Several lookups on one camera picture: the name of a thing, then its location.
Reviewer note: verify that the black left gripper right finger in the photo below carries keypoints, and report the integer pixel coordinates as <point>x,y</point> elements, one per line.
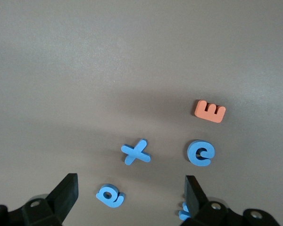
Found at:
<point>194,202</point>

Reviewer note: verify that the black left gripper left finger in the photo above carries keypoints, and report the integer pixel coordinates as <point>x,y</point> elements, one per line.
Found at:
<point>63,197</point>

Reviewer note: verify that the blue foam letter E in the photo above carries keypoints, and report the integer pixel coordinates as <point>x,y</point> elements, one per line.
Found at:
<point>184,213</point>
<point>192,153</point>

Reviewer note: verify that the blue foam letter x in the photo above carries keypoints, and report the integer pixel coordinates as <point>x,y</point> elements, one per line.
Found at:
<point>136,152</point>

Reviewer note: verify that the blue foam letter a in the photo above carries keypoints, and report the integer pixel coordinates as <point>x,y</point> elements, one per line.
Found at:
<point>119,200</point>

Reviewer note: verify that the orange foam letter E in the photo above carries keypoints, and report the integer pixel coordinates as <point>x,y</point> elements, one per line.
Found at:
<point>202,113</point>

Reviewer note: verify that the brown table cover mat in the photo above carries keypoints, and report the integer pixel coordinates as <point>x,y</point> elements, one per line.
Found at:
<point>85,58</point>

